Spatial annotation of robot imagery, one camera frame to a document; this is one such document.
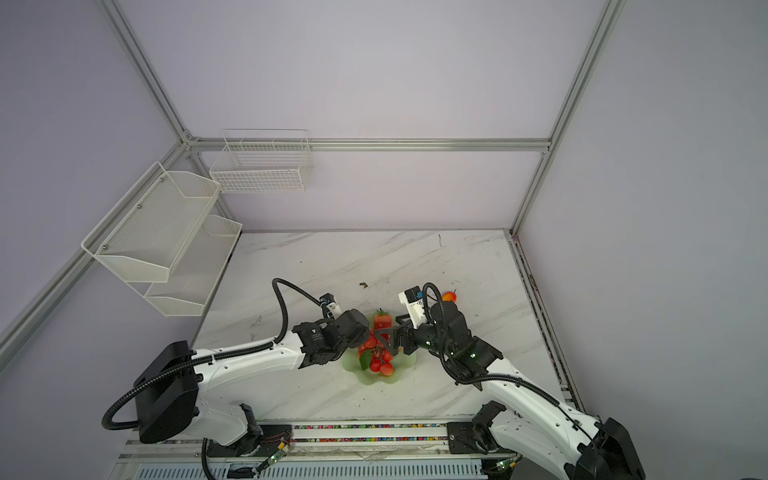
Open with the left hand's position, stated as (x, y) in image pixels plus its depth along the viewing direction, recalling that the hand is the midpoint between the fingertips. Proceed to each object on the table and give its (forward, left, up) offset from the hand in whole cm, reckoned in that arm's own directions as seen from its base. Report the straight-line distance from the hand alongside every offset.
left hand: (357, 326), depth 83 cm
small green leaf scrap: (+21, 0, -10) cm, 23 cm away
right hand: (-5, -8, +9) cm, 13 cm away
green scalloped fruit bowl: (-8, -13, -8) cm, 17 cm away
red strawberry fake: (+3, -7, -2) cm, 8 cm away
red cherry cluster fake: (-7, -5, -5) cm, 9 cm away
